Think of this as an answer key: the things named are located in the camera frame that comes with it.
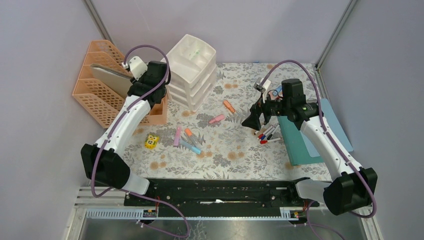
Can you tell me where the floral patterned table mat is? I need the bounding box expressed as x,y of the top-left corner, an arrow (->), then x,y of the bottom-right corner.
123,63 -> 331,181

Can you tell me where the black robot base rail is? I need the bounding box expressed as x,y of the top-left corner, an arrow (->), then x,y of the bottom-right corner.
124,178 -> 311,219

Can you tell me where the pink highlighter lower left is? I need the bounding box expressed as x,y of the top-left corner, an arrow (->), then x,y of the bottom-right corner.
173,125 -> 182,147

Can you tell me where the blue cap whiteboard marker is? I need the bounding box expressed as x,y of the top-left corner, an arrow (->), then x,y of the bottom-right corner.
260,125 -> 278,141

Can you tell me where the orange highlighter centre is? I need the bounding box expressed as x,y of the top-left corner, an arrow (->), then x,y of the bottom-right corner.
223,100 -> 236,114

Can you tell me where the left aluminium frame post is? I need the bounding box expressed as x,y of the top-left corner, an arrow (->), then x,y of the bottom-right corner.
83,0 -> 114,44

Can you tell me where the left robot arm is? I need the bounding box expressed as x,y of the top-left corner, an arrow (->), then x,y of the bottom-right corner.
80,61 -> 170,206

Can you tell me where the beige file folder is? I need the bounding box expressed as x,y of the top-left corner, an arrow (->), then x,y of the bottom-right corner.
90,63 -> 132,99

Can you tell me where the yellow owl eraser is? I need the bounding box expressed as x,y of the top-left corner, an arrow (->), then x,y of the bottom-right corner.
144,133 -> 160,150

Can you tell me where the yellow pink highlighter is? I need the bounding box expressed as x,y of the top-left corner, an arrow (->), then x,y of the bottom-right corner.
267,89 -> 278,100

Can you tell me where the aluminium frame post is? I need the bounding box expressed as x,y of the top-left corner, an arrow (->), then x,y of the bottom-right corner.
83,0 -> 114,44
315,0 -> 359,71

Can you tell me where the pink highlighter centre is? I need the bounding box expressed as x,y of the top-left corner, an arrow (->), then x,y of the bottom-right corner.
208,114 -> 226,125

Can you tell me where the teal file folder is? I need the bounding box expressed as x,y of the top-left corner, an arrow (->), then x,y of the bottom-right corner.
277,116 -> 324,166

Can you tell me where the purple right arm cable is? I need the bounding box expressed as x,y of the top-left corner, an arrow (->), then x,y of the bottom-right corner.
258,59 -> 379,240

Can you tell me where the orange plastic file organizer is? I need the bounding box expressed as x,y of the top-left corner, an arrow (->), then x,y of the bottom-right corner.
72,40 -> 167,129

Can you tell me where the right aluminium frame post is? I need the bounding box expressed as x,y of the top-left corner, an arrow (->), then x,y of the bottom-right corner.
315,0 -> 359,71

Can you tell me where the white plastic drawer unit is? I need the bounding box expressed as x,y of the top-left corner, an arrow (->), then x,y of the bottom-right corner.
166,34 -> 217,112

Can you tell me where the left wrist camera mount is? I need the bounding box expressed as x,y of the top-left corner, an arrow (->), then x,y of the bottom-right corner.
122,56 -> 148,81

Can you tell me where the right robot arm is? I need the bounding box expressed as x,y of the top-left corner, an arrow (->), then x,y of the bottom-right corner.
242,78 -> 378,218

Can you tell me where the red cap whiteboard marker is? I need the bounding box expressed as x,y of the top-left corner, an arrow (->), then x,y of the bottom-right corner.
258,125 -> 274,140

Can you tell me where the light blue highlighter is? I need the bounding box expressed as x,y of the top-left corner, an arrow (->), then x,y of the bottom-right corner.
179,139 -> 202,155

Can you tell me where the light blue clipboard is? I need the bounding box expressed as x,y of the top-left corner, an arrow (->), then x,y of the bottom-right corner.
299,98 -> 354,159

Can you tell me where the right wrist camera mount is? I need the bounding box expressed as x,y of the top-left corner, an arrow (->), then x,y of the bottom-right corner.
253,77 -> 272,102

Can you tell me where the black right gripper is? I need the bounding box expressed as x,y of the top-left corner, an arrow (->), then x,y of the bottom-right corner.
241,90 -> 291,131

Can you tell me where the orange cap grey marker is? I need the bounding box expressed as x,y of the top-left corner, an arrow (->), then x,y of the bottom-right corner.
184,128 -> 202,149

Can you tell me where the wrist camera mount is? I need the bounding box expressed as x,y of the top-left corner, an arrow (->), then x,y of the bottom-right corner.
253,77 -> 272,102
122,56 -> 148,81

